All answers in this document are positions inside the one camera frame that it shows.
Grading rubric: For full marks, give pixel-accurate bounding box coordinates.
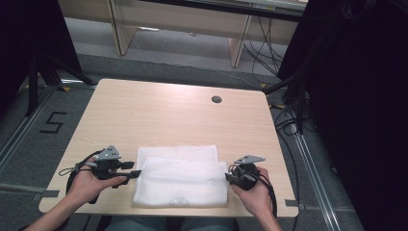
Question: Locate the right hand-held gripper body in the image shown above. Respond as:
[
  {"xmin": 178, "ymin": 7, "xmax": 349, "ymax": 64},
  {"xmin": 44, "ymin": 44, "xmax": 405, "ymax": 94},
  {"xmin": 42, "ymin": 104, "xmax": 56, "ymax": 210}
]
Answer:
[{"xmin": 228, "ymin": 155, "xmax": 267, "ymax": 192}]

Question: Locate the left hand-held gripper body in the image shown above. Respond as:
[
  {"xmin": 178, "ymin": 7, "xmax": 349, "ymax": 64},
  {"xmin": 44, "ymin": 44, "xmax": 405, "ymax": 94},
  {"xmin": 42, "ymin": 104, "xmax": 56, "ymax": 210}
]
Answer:
[{"xmin": 92, "ymin": 144, "xmax": 125, "ymax": 181}]

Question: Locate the white mesh laundry bag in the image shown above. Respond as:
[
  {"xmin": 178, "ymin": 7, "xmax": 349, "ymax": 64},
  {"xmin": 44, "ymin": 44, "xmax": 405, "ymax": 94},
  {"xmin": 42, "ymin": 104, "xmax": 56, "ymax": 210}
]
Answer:
[{"xmin": 132, "ymin": 156, "xmax": 230, "ymax": 208}]

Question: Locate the person's right hand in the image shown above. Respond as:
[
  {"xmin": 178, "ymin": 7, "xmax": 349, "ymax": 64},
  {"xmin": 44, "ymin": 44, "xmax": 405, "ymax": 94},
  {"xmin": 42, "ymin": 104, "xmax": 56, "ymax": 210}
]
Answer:
[{"xmin": 230, "ymin": 167, "xmax": 274, "ymax": 219}]

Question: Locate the person's left hand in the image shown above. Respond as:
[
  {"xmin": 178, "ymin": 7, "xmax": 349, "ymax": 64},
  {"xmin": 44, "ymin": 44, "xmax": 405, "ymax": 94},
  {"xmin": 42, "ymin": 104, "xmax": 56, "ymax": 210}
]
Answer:
[{"xmin": 65, "ymin": 157, "xmax": 128, "ymax": 207}]

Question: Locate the person's right leg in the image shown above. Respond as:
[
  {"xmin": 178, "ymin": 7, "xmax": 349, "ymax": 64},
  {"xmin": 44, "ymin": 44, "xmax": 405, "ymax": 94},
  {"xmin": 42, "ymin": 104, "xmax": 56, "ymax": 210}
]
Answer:
[{"xmin": 178, "ymin": 217, "xmax": 241, "ymax": 231}]

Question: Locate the person's leg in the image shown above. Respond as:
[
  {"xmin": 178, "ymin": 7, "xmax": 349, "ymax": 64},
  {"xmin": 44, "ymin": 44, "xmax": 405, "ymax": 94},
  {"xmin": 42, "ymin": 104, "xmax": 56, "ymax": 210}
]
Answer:
[
  {"xmin": 105, "ymin": 216, "xmax": 168, "ymax": 231},
  {"xmin": 178, "ymin": 217, "xmax": 241, "ymax": 231}
]

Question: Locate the white folded towel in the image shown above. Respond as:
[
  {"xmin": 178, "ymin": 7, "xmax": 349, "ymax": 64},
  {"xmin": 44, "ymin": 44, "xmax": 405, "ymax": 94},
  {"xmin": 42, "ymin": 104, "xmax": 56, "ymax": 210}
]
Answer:
[{"xmin": 136, "ymin": 144, "xmax": 219, "ymax": 171}]

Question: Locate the person's left leg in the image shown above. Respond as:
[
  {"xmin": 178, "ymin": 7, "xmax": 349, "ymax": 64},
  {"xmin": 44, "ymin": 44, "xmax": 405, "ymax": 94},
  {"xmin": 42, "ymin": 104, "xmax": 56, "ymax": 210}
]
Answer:
[{"xmin": 105, "ymin": 216, "xmax": 168, "ymax": 231}]

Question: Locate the grey tape strip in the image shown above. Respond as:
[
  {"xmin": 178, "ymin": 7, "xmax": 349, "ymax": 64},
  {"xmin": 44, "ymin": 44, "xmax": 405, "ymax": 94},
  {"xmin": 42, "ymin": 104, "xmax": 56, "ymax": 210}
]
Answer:
[
  {"xmin": 284, "ymin": 198, "xmax": 300, "ymax": 212},
  {"xmin": 32, "ymin": 190, "xmax": 61, "ymax": 202}
]

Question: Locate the black metal stand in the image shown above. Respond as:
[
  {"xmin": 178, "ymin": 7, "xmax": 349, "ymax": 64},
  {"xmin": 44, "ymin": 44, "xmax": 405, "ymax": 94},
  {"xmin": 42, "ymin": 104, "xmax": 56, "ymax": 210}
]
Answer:
[
  {"xmin": 263, "ymin": 71, "xmax": 310, "ymax": 135},
  {"xmin": 25, "ymin": 53, "xmax": 98, "ymax": 117}
]

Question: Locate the black curtain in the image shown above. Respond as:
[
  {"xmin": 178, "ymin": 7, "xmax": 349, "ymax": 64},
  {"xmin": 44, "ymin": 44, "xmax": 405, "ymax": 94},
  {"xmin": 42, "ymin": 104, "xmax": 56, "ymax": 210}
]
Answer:
[
  {"xmin": 277, "ymin": 0, "xmax": 408, "ymax": 231},
  {"xmin": 0, "ymin": 0, "xmax": 82, "ymax": 114}
]

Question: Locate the light wooden desk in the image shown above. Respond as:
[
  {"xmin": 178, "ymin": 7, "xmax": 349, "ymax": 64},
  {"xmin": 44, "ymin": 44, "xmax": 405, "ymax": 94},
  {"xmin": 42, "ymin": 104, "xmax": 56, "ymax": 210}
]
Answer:
[{"xmin": 57, "ymin": 0, "xmax": 309, "ymax": 68}]

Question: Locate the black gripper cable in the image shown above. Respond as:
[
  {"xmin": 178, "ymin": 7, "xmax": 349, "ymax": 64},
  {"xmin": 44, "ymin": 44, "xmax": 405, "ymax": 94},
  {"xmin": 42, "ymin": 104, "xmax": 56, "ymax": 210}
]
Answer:
[
  {"xmin": 256, "ymin": 174, "xmax": 279, "ymax": 219},
  {"xmin": 65, "ymin": 148, "xmax": 106, "ymax": 195}
]

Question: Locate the grey wrist loop cord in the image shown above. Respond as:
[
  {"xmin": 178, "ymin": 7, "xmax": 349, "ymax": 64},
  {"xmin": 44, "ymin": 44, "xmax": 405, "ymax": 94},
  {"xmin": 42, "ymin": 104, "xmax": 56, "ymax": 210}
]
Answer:
[{"xmin": 58, "ymin": 162, "xmax": 97, "ymax": 177}]

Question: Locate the black floor cable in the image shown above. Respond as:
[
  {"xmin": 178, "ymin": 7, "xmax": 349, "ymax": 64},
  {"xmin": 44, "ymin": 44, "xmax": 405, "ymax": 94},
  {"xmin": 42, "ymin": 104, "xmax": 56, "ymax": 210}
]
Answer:
[{"xmin": 270, "ymin": 107, "xmax": 302, "ymax": 231}]

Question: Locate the metal floor rail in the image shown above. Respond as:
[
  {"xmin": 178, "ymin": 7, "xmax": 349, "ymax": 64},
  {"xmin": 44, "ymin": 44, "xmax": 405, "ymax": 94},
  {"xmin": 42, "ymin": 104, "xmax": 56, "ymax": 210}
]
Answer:
[
  {"xmin": 0, "ymin": 86, "xmax": 57, "ymax": 176},
  {"xmin": 288, "ymin": 105, "xmax": 342, "ymax": 231}
]

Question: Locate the bundle of black cables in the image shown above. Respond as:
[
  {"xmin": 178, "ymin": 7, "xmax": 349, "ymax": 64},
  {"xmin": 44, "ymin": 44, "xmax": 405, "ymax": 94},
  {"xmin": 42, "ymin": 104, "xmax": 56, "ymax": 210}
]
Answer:
[{"xmin": 242, "ymin": 15, "xmax": 287, "ymax": 78}]

